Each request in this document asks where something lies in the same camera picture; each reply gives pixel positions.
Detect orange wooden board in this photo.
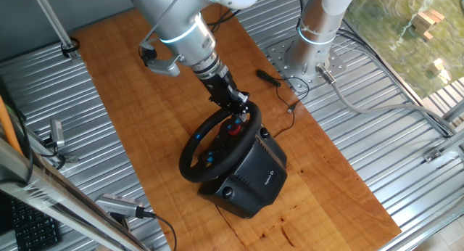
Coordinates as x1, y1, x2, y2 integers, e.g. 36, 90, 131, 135
71, 4, 402, 251

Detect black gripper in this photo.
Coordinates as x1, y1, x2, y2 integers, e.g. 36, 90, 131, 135
198, 64, 251, 118

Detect black computer keyboard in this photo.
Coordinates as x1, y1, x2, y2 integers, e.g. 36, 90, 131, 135
9, 196, 62, 251

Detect silver robot mounting plate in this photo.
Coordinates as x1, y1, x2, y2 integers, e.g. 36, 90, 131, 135
265, 36, 348, 95

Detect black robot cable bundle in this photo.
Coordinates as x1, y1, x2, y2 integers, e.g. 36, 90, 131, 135
335, 28, 456, 136

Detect aluminium frame rail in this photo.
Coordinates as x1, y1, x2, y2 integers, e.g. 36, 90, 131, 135
0, 136, 152, 251

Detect silver camera with cable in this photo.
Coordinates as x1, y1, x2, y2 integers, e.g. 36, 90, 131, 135
94, 192, 146, 220

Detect silver ribbed camera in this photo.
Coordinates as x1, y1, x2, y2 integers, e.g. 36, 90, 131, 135
49, 119, 67, 149

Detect black racing steering wheel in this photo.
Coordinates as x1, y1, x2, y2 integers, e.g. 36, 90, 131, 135
178, 100, 263, 184

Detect slanted aluminium pole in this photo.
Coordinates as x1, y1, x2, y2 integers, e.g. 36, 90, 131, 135
30, 0, 80, 60

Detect small steel corner bracket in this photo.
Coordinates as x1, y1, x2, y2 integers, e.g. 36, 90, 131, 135
423, 148, 442, 164

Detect orange tube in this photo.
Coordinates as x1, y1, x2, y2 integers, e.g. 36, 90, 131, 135
0, 96, 23, 156

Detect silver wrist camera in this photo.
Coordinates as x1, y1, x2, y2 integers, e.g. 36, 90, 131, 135
146, 56, 181, 78

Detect stacked wooden blocks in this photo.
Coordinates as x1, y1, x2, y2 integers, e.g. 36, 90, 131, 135
411, 7, 446, 41

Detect black wheel base housing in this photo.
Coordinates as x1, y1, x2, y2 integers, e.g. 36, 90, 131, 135
197, 125, 289, 220

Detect small wooden block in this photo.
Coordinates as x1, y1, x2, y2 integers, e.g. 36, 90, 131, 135
430, 57, 446, 77

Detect thick grey robot cable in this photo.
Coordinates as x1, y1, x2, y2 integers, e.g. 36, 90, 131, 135
315, 62, 457, 138

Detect thin black USB cable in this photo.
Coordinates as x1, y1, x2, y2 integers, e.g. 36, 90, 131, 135
255, 68, 312, 139

